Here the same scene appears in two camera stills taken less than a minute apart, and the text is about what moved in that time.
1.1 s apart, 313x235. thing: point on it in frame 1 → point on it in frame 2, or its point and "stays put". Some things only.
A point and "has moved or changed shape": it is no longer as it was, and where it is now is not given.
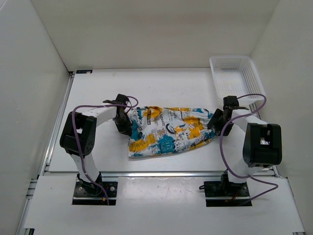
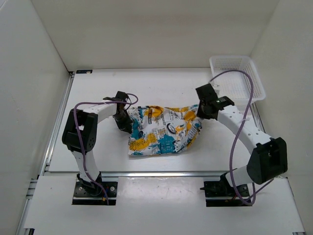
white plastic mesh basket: x=236 y=76 stays put
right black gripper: x=214 y=121 → x=200 y=114
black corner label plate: x=85 y=71 stays put
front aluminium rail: x=176 y=174 stays put
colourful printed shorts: x=156 y=130 has moved or changed shape
